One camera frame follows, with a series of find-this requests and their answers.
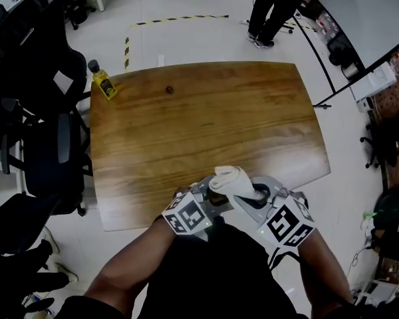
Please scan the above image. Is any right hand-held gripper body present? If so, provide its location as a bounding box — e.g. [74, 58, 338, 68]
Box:
[257, 187, 317, 249]

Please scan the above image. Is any black office chair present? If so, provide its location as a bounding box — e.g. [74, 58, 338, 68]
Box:
[360, 111, 399, 169]
[0, 0, 90, 119]
[0, 111, 94, 217]

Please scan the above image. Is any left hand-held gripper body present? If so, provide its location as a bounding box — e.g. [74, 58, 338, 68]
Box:
[162, 191, 222, 242]

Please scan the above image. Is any black box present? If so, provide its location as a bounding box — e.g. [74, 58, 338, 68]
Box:
[327, 31, 354, 66]

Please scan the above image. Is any person's right forearm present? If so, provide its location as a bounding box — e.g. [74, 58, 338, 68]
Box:
[297, 233, 355, 314]

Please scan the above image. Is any whiteboard on stand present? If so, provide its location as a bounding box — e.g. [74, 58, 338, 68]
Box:
[293, 0, 399, 110]

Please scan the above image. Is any person's left forearm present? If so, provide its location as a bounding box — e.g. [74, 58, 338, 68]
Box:
[84, 215, 178, 312]

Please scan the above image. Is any white cloth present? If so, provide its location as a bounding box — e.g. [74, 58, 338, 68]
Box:
[208, 165, 271, 201]

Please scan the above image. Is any person's black shirt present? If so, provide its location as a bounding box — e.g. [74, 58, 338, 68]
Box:
[55, 216, 312, 319]

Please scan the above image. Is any round metal container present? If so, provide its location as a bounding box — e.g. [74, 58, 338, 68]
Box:
[340, 61, 360, 80]

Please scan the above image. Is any stack of bottled drinks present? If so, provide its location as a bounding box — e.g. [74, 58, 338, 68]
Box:
[315, 11, 340, 37]

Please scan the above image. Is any yellow oil bottle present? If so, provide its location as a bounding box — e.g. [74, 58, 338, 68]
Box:
[87, 59, 118, 101]

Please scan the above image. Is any person's left hand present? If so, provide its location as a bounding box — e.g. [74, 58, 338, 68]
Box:
[172, 186, 192, 200]

